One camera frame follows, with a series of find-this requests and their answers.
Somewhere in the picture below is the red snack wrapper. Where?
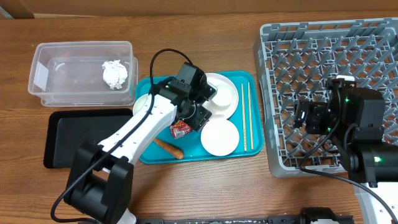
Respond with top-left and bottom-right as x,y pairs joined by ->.
170,120 -> 192,139

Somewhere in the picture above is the large white plate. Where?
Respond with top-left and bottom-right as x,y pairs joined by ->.
203,73 -> 239,119

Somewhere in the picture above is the wooden chopstick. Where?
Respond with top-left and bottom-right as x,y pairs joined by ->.
248,82 -> 254,150
241,84 -> 247,152

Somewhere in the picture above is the white tissue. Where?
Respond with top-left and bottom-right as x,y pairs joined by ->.
102,60 -> 128,90

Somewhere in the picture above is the white paper cup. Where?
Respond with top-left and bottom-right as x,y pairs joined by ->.
211,84 -> 234,109

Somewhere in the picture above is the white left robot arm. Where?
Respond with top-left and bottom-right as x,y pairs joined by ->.
61,62 -> 217,223

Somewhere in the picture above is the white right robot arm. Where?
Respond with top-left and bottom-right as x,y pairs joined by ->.
294,75 -> 397,223

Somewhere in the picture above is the grey dishwasher rack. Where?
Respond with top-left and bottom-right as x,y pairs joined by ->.
254,17 -> 397,177

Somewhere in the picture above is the clear plastic waste bin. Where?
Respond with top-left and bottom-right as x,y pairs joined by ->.
28,41 -> 138,107

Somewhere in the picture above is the white bowl with food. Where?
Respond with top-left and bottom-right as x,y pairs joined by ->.
132,93 -> 149,116

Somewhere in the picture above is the orange carrot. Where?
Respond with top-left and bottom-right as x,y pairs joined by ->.
154,138 -> 184,159

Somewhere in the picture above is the teal serving tray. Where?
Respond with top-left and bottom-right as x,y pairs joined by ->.
140,70 -> 264,164

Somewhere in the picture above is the black plastic tray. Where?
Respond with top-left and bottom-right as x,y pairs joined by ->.
43,108 -> 132,169

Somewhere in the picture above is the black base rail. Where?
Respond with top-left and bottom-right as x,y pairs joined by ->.
136,207 -> 354,224

